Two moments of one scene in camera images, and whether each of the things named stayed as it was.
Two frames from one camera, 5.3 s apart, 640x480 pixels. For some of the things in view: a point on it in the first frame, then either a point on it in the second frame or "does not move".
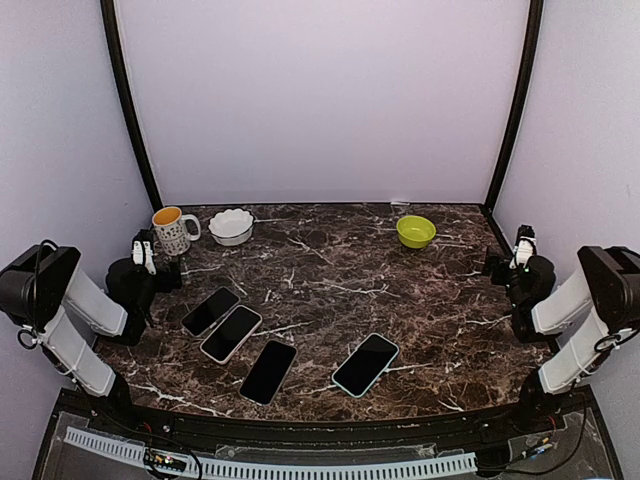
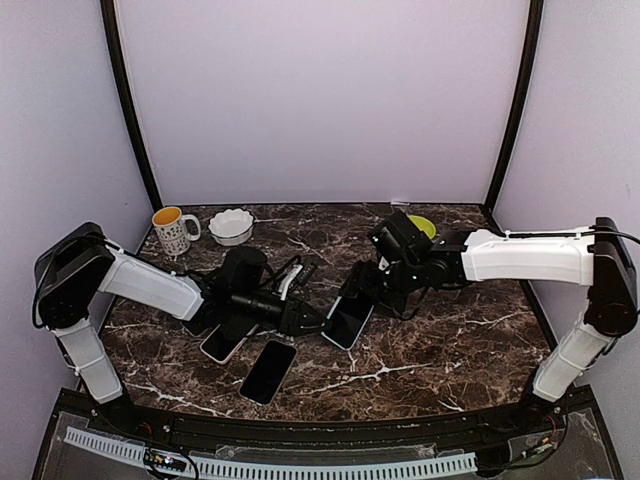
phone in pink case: x=229 y=336 does not move
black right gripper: x=491 y=260 -> x=362 y=279
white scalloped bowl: x=232 y=227 does not move
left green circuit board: x=165 y=460 does not move
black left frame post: x=116 y=59 does not move
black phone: x=364 y=364 -> x=346 y=321
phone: x=268 y=372 does not move
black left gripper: x=166 y=285 -> x=292 y=319
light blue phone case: x=366 y=365 -> x=347 y=321
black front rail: x=461 y=428 does not move
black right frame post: x=535 y=14 does not move
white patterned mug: x=170 y=230 does not move
